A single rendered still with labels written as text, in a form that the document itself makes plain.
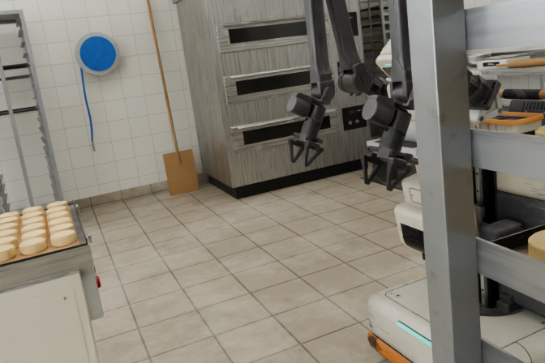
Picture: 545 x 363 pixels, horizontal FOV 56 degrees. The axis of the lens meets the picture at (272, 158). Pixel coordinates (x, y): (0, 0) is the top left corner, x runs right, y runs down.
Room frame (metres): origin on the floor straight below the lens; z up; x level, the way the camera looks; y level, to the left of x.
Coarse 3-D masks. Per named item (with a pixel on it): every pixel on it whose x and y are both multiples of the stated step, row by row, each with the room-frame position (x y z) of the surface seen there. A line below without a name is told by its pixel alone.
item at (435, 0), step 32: (416, 0) 0.39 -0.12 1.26; (448, 0) 0.38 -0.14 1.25; (416, 32) 0.40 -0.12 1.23; (448, 32) 0.38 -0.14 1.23; (416, 64) 0.40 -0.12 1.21; (448, 64) 0.38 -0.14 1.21; (416, 96) 0.40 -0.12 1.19; (448, 96) 0.38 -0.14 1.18; (416, 128) 0.40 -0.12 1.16; (448, 128) 0.38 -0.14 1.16; (448, 160) 0.38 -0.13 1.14; (448, 192) 0.38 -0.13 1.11; (448, 224) 0.38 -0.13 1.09; (448, 256) 0.38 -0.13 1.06; (448, 288) 0.38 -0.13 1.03; (448, 320) 0.38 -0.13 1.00; (448, 352) 0.38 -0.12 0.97; (480, 352) 0.39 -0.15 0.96
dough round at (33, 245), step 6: (30, 240) 1.02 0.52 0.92; (36, 240) 1.01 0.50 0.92; (42, 240) 1.00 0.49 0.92; (24, 246) 0.98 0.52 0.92; (30, 246) 0.98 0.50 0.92; (36, 246) 0.99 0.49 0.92; (42, 246) 1.00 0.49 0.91; (24, 252) 0.98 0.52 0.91; (30, 252) 0.98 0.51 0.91; (36, 252) 0.99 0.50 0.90
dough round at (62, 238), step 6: (54, 234) 1.03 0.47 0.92; (60, 234) 1.03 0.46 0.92; (66, 234) 1.02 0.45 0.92; (72, 234) 1.02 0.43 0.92; (54, 240) 1.01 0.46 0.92; (60, 240) 1.01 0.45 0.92; (66, 240) 1.01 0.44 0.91; (72, 240) 1.02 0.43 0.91; (54, 246) 1.01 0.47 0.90; (60, 246) 1.01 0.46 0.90
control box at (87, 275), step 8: (80, 272) 1.07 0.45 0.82; (88, 272) 1.07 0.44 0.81; (88, 280) 1.07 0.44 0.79; (96, 280) 1.08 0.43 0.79; (88, 288) 1.07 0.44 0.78; (96, 288) 1.08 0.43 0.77; (88, 296) 1.07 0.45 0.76; (96, 296) 1.08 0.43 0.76; (88, 304) 1.07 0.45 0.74; (96, 304) 1.07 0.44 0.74; (96, 312) 1.07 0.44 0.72
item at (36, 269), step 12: (60, 252) 1.02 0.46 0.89; (72, 252) 1.03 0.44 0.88; (84, 252) 1.04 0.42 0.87; (12, 264) 0.98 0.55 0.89; (24, 264) 0.99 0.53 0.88; (36, 264) 1.00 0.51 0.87; (48, 264) 1.01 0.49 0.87; (60, 264) 1.02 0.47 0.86; (72, 264) 1.03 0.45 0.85; (84, 264) 1.04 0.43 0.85; (0, 276) 0.97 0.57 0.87; (12, 276) 0.98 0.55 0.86; (24, 276) 0.99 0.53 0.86; (36, 276) 1.00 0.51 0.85; (48, 276) 1.01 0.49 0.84; (0, 288) 0.97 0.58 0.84
